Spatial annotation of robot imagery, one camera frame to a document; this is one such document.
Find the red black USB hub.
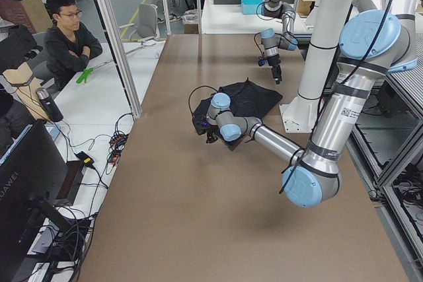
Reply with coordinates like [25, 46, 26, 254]
[107, 131, 129, 166]

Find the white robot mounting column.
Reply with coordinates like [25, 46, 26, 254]
[279, 0, 423, 134]

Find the white office chair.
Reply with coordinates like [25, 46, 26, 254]
[118, 4, 160, 42]

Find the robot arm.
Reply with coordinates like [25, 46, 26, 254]
[206, 9, 417, 207]
[260, 0, 298, 85]

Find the black printed t-shirt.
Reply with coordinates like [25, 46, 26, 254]
[192, 79, 283, 119]

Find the black thermos bottle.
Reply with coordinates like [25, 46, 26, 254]
[36, 87, 63, 122]

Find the black Huawei monitor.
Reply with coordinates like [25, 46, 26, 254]
[1, 120, 78, 281]

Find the black power adapter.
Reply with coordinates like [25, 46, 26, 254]
[75, 151, 94, 168]

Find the seated man in black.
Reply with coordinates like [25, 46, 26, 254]
[44, 0, 102, 90]

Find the brown cardboard bin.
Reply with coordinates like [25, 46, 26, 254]
[1, 0, 52, 34]

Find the aluminium frame post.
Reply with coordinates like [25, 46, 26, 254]
[93, 0, 142, 118]

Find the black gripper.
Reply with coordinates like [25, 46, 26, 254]
[206, 124, 219, 144]
[266, 54, 282, 84]

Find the blue plastic bin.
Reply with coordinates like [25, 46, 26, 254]
[241, 0, 264, 15]

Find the green tipped reacher tool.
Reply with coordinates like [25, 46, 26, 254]
[75, 41, 156, 85]

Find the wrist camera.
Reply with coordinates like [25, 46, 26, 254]
[258, 57, 267, 67]
[192, 115, 209, 135]

